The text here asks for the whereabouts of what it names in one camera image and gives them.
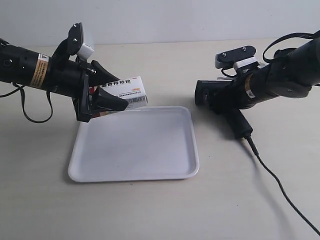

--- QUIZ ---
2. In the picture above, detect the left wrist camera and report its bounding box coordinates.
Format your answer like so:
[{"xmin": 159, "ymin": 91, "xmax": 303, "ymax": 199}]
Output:
[{"xmin": 67, "ymin": 22, "xmax": 95, "ymax": 61}]

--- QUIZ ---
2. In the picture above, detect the white red medicine box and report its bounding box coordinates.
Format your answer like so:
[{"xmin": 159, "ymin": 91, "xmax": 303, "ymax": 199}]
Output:
[{"xmin": 90, "ymin": 76, "xmax": 148, "ymax": 118}]

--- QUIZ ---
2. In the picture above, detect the black scanner cable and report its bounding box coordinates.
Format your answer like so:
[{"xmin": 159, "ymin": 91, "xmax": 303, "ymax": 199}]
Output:
[{"xmin": 243, "ymin": 136, "xmax": 320, "ymax": 235}]

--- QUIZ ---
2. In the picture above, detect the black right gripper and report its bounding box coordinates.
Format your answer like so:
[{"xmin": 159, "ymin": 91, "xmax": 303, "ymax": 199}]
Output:
[{"xmin": 209, "ymin": 63, "xmax": 270, "ymax": 115}]

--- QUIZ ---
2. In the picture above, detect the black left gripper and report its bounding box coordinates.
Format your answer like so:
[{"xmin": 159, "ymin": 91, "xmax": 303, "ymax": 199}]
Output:
[{"xmin": 48, "ymin": 39, "xmax": 129, "ymax": 123}]

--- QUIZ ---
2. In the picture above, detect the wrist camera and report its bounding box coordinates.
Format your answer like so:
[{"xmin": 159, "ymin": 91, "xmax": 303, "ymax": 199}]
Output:
[
  {"xmin": 214, "ymin": 45, "xmax": 258, "ymax": 71},
  {"xmin": 67, "ymin": 22, "xmax": 95, "ymax": 61}
]

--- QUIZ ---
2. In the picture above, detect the black handheld barcode scanner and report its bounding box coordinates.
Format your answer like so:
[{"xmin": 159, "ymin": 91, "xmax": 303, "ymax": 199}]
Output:
[{"xmin": 194, "ymin": 79, "xmax": 253, "ymax": 139}]

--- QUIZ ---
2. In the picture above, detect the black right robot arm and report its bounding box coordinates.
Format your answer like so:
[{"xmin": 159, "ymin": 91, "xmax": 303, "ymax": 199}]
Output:
[{"xmin": 208, "ymin": 38, "xmax": 320, "ymax": 114}]

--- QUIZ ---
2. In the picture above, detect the white plastic tray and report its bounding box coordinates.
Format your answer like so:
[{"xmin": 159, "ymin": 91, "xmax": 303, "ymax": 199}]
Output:
[{"xmin": 67, "ymin": 106, "xmax": 200, "ymax": 183}]

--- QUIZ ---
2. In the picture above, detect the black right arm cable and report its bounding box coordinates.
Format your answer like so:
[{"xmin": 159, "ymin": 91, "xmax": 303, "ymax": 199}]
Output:
[{"xmin": 262, "ymin": 31, "xmax": 320, "ymax": 63}]

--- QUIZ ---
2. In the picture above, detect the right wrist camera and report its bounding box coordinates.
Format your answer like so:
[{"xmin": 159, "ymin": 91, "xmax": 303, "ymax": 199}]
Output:
[{"xmin": 214, "ymin": 45, "xmax": 258, "ymax": 71}]

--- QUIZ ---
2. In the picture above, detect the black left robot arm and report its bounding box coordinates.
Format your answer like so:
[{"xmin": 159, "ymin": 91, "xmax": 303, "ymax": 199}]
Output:
[{"xmin": 0, "ymin": 40, "xmax": 129, "ymax": 123}]

